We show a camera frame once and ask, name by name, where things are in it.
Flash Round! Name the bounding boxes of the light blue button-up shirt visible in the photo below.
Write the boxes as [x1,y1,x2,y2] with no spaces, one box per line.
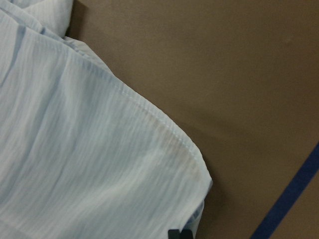
[0,0,212,239]

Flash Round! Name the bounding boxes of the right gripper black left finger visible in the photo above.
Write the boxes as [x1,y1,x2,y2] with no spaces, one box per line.
[168,229,180,239]

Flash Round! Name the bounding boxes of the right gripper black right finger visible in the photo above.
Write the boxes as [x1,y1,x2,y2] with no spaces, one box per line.
[181,229,193,239]

